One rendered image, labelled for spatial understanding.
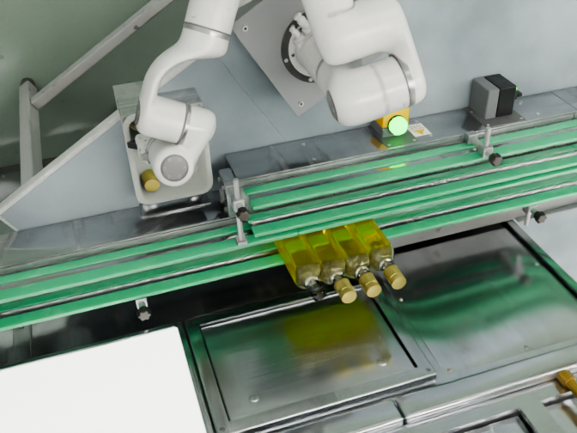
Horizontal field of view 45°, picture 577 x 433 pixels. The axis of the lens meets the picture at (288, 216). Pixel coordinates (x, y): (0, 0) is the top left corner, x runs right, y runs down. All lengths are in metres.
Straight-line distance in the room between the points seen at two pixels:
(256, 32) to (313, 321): 0.65
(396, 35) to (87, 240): 0.81
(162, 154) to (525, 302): 0.95
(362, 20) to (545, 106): 0.82
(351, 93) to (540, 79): 0.87
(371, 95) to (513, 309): 0.73
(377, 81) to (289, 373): 0.64
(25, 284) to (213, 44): 0.67
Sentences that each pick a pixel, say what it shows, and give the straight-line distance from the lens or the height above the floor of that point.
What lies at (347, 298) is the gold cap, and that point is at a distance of 1.47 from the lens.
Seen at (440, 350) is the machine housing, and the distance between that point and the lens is 1.60.
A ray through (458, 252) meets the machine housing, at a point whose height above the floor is 0.94.
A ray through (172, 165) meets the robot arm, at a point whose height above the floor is 1.08.
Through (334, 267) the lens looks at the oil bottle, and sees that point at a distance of 1.50.
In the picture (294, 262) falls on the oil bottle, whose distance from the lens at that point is 1.51.
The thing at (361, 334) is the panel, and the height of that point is 1.16.
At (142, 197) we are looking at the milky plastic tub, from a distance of 1.57.
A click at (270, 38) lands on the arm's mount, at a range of 1.45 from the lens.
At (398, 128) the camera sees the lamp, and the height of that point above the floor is 0.85.
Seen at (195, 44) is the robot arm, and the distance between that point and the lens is 1.23.
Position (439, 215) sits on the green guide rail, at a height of 0.93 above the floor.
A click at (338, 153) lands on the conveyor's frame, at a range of 1.63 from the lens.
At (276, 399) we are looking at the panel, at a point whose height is 1.26.
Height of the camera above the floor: 2.16
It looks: 51 degrees down
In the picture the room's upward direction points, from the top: 150 degrees clockwise
